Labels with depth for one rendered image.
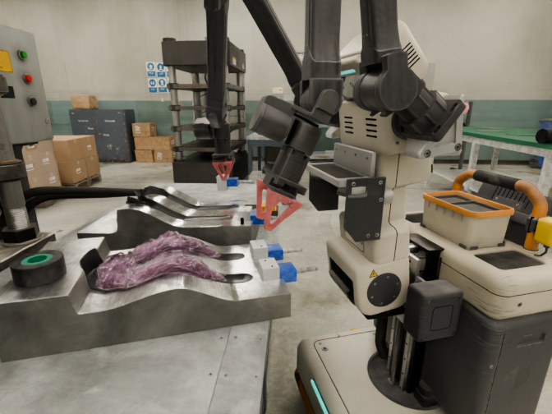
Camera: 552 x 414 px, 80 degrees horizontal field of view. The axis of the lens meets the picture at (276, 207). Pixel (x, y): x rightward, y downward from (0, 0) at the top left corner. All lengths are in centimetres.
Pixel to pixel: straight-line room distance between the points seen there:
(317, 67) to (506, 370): 92
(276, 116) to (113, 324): 46
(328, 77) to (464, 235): 66
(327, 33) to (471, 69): 742
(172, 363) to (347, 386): 81
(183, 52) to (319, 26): 442
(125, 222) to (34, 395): 50
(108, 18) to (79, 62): 116
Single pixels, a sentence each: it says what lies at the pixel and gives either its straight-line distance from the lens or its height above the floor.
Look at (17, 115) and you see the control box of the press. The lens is 153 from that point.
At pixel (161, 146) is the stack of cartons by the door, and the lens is 764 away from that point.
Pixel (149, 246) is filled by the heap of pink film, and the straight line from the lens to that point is 80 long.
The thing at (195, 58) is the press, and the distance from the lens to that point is 494.
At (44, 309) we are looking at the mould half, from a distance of 68.
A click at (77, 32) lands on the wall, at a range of 891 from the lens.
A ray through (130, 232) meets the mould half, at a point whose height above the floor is 87.
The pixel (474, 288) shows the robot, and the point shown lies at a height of 75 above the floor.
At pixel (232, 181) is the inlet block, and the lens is 124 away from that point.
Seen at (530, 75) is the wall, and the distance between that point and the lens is 850.
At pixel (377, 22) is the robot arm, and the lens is 67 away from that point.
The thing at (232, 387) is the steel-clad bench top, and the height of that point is 80.
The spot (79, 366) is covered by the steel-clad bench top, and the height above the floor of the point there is 80.
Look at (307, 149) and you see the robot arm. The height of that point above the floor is 113.
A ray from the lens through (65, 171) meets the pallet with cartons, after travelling 552.
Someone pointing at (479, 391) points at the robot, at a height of 47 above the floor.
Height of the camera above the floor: 121
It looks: 17 degrees down
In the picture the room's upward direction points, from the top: straight up
